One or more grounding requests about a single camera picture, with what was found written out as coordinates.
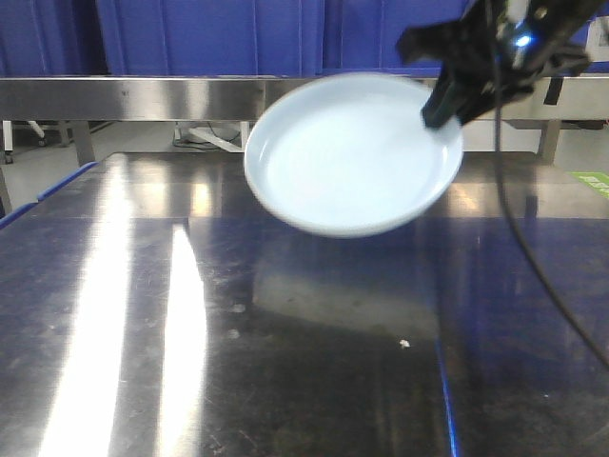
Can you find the light blue plate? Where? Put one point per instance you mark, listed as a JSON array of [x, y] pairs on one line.
[[350, 156]]

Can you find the white paper label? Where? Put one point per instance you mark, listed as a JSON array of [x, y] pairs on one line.
[[597, 39]]

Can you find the blue plastic crate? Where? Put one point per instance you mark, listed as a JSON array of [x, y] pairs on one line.
[[213, 38], [362, 35], [51, 38]]

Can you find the blue plastic crate middle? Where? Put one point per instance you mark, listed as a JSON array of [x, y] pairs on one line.
[[213, 38]]

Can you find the black tape strip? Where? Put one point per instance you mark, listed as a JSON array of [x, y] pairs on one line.
[[552, 95]]

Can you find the steel shelf leg right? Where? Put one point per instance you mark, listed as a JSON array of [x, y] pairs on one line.
[[549, 138]]

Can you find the steel shelf leg left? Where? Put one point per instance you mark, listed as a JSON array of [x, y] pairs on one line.
[[82, 141]]

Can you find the blue plastic crate left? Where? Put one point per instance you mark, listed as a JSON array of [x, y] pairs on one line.
[[51, 38]]

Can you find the stainless steel shelf rail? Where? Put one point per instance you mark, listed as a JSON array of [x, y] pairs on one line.
[[108, 98]]

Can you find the steel shelf leg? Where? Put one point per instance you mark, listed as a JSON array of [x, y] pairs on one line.
[[549, 138], [82, 141]]

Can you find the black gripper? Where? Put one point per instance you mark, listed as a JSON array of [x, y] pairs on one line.
[[496, 46]]

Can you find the blue plastic crate right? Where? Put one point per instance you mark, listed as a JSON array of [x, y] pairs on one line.
[[362, 35]]

